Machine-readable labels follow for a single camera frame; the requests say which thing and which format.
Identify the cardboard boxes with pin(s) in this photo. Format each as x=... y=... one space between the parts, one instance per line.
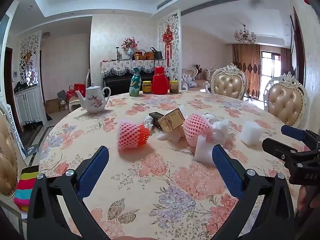
x=53 y=106

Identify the red knot ornament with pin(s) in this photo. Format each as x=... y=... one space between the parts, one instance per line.
x=168 y=37

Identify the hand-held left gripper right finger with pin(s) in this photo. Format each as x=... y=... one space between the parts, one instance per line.
x=225 y=170

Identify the ceiling air vent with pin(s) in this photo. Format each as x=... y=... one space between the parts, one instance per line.
x=212 y=1

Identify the yellow label glass jar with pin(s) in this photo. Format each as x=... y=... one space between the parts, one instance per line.
x=147 y=87

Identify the white foam block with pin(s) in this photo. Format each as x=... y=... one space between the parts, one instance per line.
x=251 y=133

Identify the white carved padded chair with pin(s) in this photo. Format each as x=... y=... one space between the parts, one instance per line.
x=286 y=102
x=228 y=85
x=7 y=155

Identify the red thermos jug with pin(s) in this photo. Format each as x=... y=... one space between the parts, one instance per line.
x=161 y=82

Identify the white floral teapot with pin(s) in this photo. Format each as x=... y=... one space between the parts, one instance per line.
x=95 y=100

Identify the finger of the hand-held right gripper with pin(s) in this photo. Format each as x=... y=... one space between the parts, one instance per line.
x=292 y=131
x=282 y=150

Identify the dark upright piano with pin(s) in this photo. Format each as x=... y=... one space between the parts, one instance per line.
x=117 y=85

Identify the dark red flower arrangement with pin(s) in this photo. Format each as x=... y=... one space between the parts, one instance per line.
x=198 y=68

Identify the woven gift basket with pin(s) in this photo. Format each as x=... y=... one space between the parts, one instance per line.
x=141 y=56

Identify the white foam sheet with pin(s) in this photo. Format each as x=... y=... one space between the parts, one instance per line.
x=222 y=128
x=202 y=152

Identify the striped colourful cloth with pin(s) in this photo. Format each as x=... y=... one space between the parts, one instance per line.
x=25 y=187

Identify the small black box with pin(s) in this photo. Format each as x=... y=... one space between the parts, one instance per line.
x=156 y=118

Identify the tan cardboard box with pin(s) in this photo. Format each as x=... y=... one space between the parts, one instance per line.
x=172 y=120

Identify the person's right hand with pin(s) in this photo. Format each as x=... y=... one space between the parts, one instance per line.
x=308 y=202

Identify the white tissue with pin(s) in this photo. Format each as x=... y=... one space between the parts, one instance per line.
x=148 y=123

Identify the dark pickle glass jar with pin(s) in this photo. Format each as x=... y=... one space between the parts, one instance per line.
x=174 y=87

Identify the white cabinet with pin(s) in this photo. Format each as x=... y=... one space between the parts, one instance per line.
x=28 y=105

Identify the pink flower bouquet vase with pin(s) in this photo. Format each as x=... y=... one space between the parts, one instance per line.
x=129 y=43

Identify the beige tufted sofa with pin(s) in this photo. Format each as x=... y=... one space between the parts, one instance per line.
x=190 y=77

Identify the dark handbag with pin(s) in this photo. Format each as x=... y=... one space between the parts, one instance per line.
x=156 y=53

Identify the orange foam fruit net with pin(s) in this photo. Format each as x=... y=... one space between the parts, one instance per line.
x=143 y=135

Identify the green painted vase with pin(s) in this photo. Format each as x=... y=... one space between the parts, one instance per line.
x=135 y=85

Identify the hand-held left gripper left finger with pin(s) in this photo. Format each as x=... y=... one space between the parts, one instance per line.
x=92 y=170

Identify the brown patterned curtain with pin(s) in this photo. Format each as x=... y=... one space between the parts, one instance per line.
x=246 y=67

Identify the white lattice screen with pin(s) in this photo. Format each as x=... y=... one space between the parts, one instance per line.
x=175 y=20
x=30 y=55

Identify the balcony window door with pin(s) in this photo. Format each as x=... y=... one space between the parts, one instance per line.
x=270 y=75

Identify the red gift bags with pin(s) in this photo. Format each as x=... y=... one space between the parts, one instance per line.
x=78 y=90

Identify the floral lace piano cover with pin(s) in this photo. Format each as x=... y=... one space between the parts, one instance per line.
x=117 y=66

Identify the pink foam fruit net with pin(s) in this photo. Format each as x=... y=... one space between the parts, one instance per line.
x=196 y=130
x=128 y=136

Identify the chandelier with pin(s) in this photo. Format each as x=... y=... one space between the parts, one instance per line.
x=245 y=36

